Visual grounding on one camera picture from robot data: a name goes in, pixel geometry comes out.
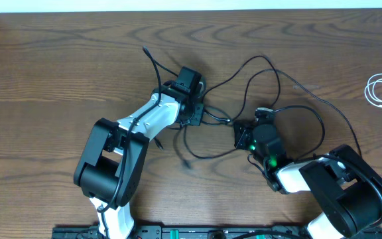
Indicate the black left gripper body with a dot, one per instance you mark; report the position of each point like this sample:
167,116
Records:
195,115

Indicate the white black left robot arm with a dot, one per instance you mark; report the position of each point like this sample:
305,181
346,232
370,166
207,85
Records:
111,164

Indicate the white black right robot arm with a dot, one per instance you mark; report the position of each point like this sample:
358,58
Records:
347,189

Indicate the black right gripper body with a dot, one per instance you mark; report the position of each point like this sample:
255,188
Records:
246,141

